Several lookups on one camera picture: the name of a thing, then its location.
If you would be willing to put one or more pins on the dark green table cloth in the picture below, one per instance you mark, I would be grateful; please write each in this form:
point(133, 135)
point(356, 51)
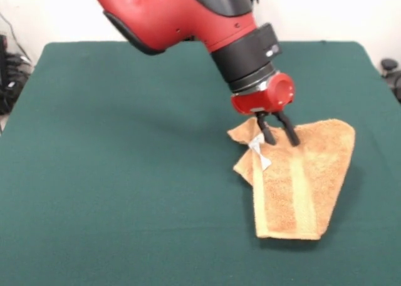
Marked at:
point(94, 173)

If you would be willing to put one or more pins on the orange terry towel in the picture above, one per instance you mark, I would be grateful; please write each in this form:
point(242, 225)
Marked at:
point(307, 179)

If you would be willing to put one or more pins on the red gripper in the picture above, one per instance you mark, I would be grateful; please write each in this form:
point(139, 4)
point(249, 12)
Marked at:
point(266, 99)

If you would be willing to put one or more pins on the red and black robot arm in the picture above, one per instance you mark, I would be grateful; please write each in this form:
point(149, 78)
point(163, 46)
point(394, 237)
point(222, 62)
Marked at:
point(194, 20)

